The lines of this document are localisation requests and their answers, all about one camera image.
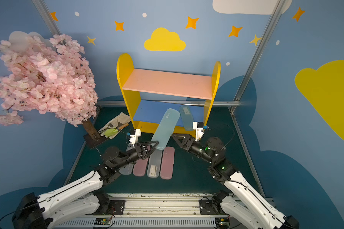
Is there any pink pencil case shelf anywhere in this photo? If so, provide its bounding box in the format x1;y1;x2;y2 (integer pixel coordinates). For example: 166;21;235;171
160;147;175;180
133;158;149;177

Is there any green pencil case shelf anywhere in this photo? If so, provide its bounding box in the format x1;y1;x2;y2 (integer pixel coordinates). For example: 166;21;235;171
152;108;180;150

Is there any clear white pencil case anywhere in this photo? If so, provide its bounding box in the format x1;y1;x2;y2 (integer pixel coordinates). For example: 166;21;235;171
119;164;134;176

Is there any teal pencil case with label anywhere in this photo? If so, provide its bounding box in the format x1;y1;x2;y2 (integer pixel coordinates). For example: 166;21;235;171
179;106;194;131

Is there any white pencil case with label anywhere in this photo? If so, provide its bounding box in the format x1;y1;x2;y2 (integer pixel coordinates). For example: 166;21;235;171
147;149;162;178

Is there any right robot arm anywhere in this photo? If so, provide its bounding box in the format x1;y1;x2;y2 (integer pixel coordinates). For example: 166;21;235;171
172;134;300;229

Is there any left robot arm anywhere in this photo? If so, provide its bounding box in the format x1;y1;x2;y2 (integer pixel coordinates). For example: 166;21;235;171
11;141;159;229

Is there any yellow shelf unit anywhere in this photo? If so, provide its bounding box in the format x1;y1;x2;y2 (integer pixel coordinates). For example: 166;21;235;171
116;53;221;134

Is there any white work glove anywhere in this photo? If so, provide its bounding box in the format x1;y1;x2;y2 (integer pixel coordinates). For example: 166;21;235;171
98;112;131;139

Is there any brown tree trunk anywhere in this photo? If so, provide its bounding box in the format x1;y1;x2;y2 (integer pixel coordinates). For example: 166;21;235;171
82;119;100;140

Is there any pink blossom tree crown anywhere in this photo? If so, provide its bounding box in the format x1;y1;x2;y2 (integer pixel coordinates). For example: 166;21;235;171
0;34;98;127

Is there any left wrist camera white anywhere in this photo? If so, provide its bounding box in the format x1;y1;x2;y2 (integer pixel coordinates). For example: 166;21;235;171
127;129;141;145

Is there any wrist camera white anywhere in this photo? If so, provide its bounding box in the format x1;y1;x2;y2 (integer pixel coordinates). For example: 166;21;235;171
193;122;208;142
127;129;141;145

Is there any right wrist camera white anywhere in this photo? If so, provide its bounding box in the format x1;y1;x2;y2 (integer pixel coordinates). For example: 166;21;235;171
193;122;208;142

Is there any green garden trowel wooden handle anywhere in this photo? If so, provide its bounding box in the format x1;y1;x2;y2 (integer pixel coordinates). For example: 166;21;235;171
102;123;129;138

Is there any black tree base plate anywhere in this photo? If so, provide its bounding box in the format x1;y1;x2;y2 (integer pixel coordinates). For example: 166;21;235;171
83;134;108;149

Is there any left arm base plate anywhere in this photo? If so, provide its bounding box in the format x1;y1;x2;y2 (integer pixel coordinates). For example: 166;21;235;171
103;199;126;216

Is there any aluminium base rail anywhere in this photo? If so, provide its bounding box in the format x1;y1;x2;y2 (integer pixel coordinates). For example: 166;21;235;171
35;192;284;229

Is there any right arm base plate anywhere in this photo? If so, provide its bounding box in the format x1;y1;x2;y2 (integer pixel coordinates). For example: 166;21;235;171
199;198;220;215

